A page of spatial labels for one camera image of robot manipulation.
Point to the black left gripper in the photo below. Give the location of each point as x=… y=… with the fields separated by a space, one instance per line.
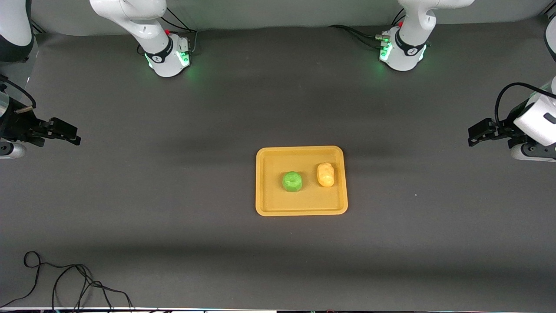
x=506 y=128

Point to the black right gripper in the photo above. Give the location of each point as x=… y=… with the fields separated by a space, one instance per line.
x=13 y=124

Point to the yellow potato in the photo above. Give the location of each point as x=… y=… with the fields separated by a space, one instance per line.
x=325 y=174

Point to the green apple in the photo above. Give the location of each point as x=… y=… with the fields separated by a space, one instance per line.
x=292 y=181

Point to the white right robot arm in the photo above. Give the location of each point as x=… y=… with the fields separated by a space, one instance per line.
x=139 y=26

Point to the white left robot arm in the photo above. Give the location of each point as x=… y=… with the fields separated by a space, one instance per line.
x=412 y=26

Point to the yellow plastic tray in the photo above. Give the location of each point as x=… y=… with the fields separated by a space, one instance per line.
x=271 y=202

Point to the dark grey table mat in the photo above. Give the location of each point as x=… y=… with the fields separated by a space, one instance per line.
x=278 y=261

